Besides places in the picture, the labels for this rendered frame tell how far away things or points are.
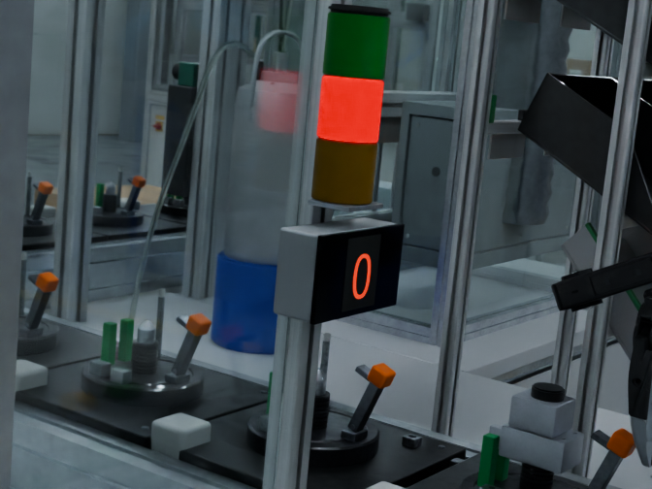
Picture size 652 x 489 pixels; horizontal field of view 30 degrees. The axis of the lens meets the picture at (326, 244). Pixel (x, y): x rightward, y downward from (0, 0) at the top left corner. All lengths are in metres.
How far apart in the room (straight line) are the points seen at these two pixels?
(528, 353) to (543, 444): 1.13
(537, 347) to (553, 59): 0.55
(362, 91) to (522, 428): 0.36
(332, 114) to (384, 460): 0.43
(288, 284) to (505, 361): 1.24
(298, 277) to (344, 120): 0.13
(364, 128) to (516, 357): 1.29
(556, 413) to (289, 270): 0.30
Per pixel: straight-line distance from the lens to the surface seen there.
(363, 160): 0.97
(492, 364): 2.13
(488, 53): 1.35
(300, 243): 0.94
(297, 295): 0.95
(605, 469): 1.12
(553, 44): 2.37
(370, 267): 1.00
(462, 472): 1.26
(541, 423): 1.12
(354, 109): 0.96
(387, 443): 1.31
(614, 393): 2.72
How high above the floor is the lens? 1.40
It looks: 10 degrees down
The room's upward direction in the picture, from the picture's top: 5 degrees clockwise
